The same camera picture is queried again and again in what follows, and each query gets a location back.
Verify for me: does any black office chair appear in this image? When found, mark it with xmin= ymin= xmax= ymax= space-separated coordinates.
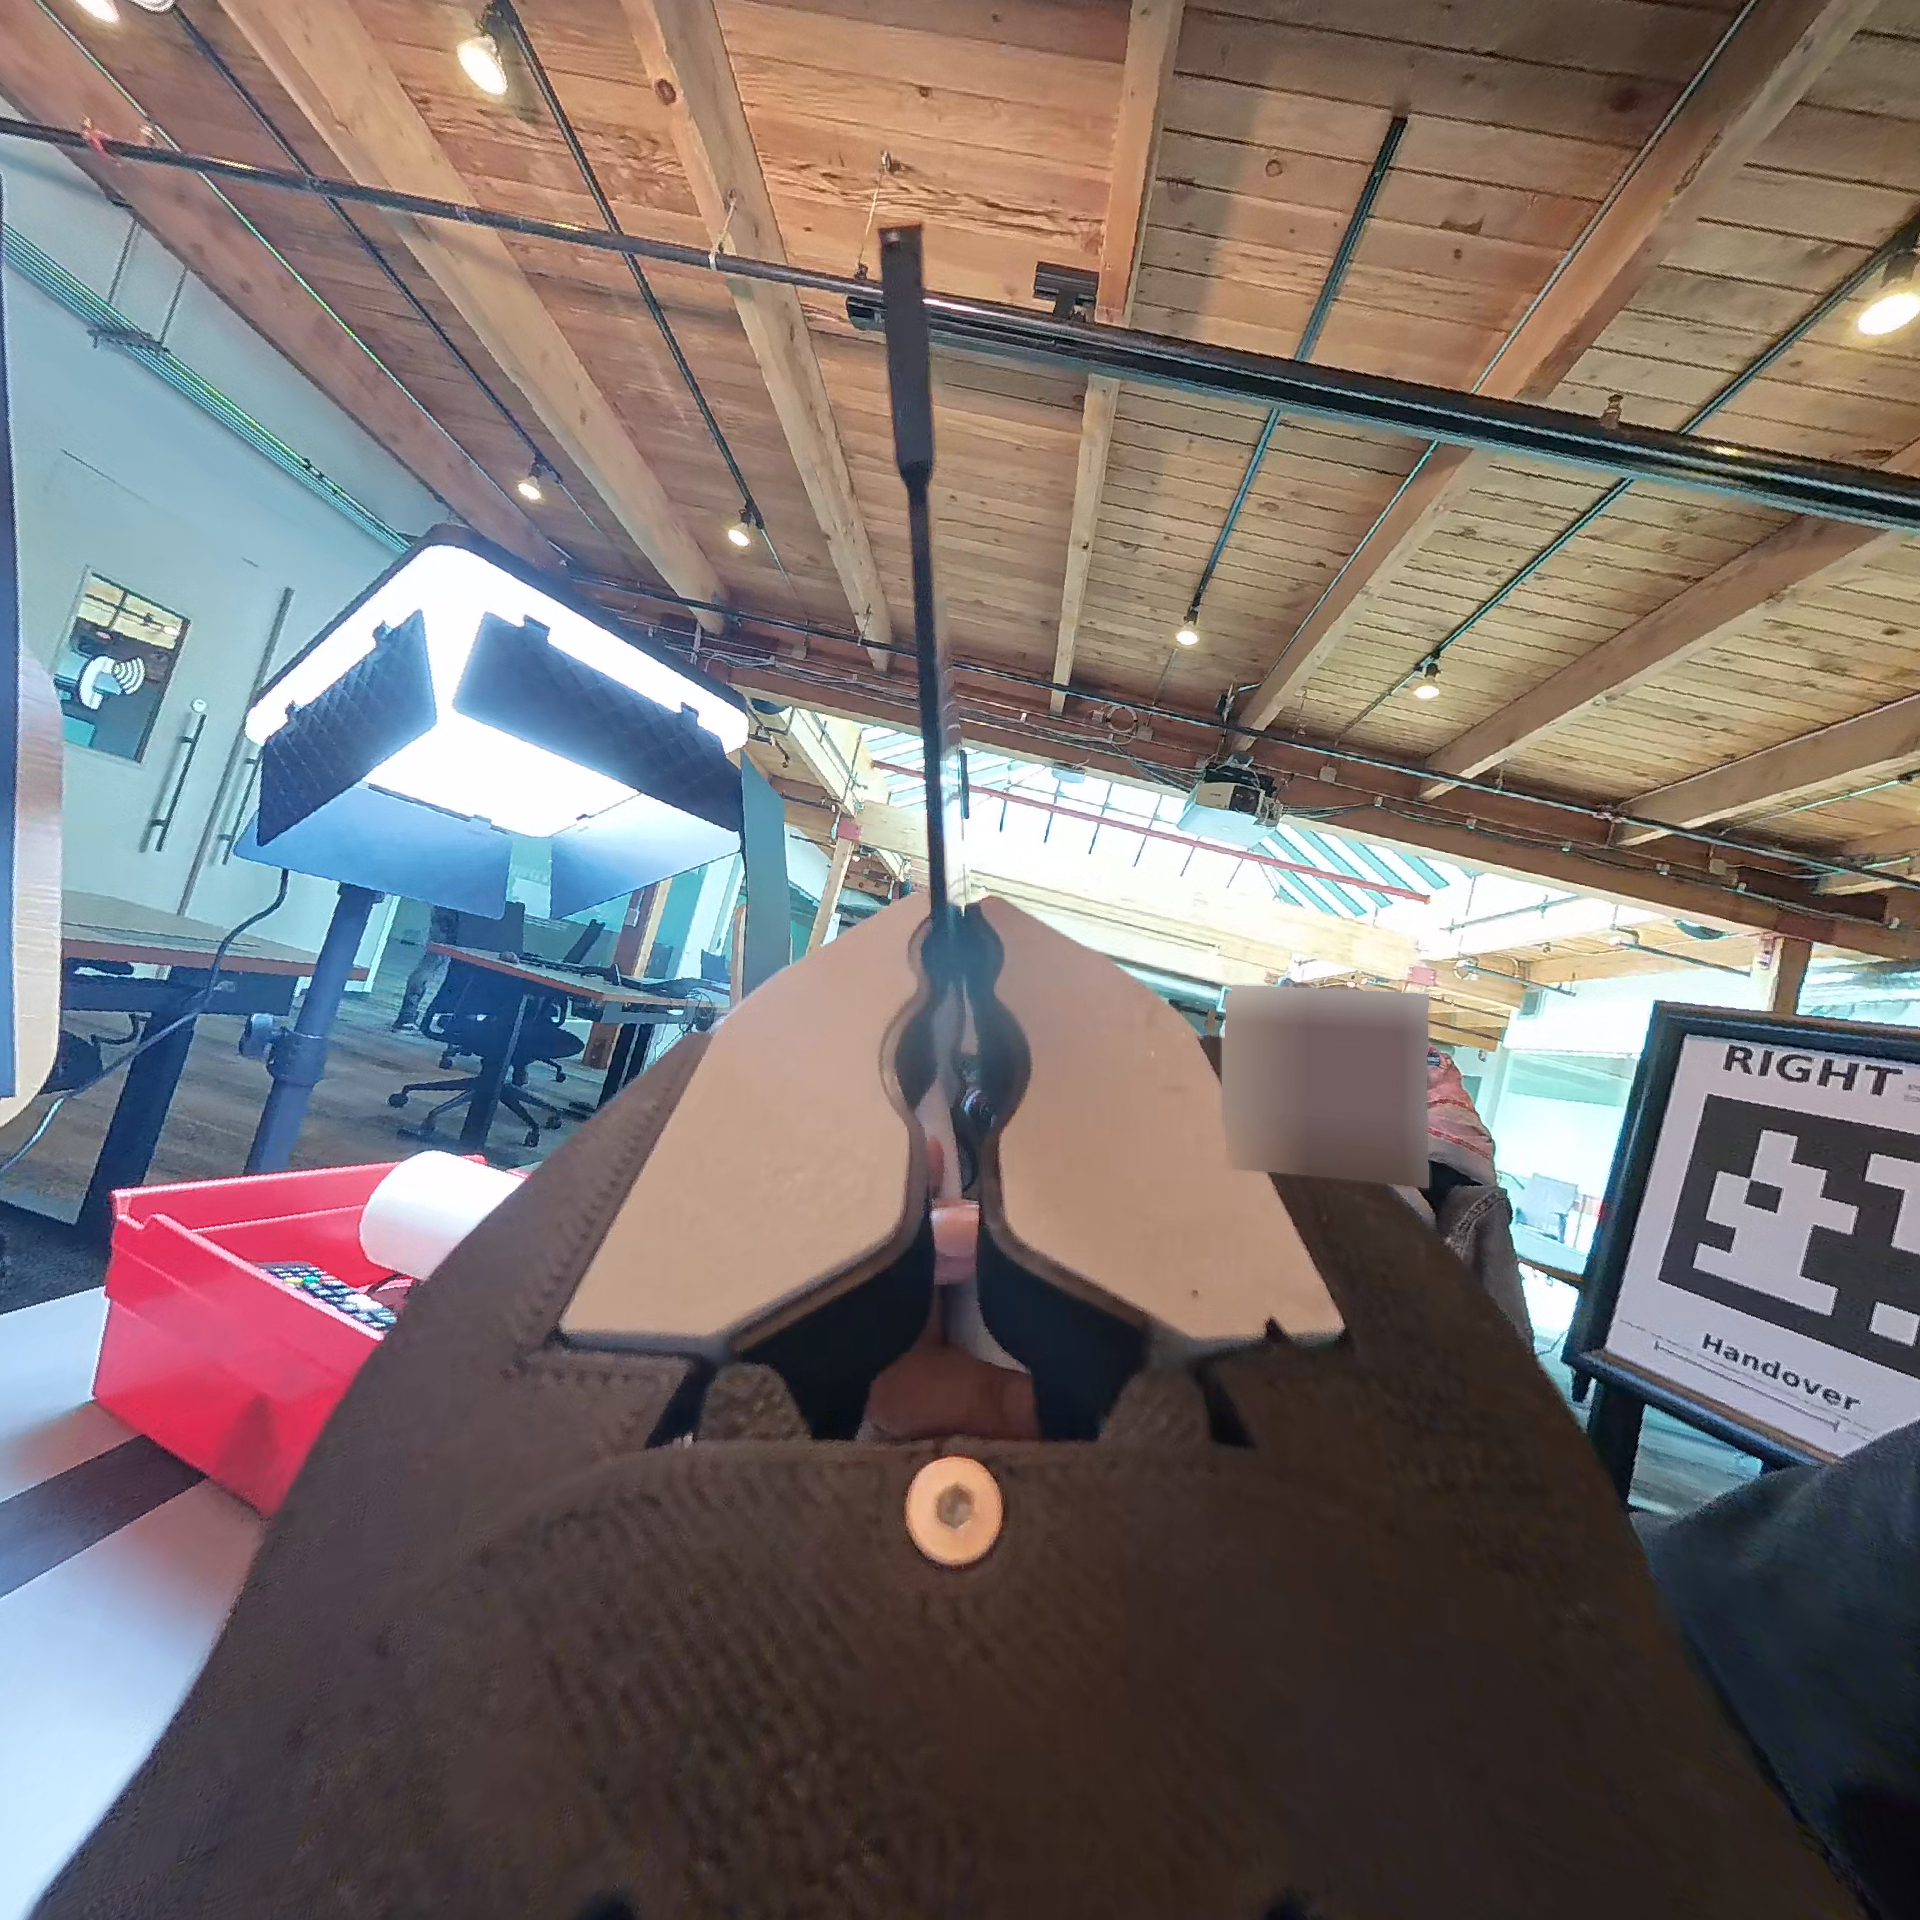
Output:
xmin=390 ymin=900 xmax=588 ymax=1149

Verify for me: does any thin black rod tool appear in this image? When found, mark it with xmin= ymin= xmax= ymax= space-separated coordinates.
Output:
xmin=878 ymin=225 xmax=977 ymax=962

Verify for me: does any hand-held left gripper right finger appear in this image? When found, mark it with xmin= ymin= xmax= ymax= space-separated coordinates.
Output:
xmin=975 ymin=894 xmax=1347 ymax=1373

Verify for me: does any ceiling projector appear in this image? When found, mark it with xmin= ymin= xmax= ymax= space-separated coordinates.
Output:
xmin=1178 ymin=762 xmax=1285 ymax=847

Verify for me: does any red storage bin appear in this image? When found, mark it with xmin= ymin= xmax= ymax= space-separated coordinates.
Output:
xmin=94 ymin=1155 xmax=528 ymax=1516

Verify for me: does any framed marker sign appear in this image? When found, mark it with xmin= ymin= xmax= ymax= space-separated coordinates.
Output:
xmin=1563 ymin=1001 xmax=1920 ymax=1464

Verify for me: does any studio light panel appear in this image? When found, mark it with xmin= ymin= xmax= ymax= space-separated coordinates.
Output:
xmin=240 ymin=524 xmax=754 ymax=919

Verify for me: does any person's right hand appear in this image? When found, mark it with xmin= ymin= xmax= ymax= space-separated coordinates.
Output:
xmin=868 ymin=1131 xmax=1042 ymax=1441

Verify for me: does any phone icon wall panel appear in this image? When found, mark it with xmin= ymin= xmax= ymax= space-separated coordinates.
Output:
xmin=53 ymin=569 xmax=193 ymax=764

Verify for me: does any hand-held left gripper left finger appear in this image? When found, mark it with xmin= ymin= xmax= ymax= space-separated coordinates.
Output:
xmin=559 ymin=894 xmax=940 ymax=1351

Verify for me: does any black light stand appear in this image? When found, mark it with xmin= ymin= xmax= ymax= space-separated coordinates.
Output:
xmin=244 ymin=884 xmax=384 ymax=1178

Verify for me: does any wooden office desk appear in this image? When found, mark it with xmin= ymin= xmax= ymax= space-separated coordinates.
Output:
xmin=61 ymin=892 xmax=370 ymax=1201
xmin=425 ymin=941 xmax=738 ymax=1149

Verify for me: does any grey board on stand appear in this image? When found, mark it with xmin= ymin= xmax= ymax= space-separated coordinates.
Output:
xmin=738 ymin=750 xmax=798 ymax=991

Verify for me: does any black bar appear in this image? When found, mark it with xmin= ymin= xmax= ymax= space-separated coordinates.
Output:
xmin=260 ymin=1260 xmax=405 ymax=1336

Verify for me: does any black ceiling rail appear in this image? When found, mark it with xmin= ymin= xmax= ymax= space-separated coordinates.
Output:
xmin=0 ymin=116 xmax=1920 ymax=534

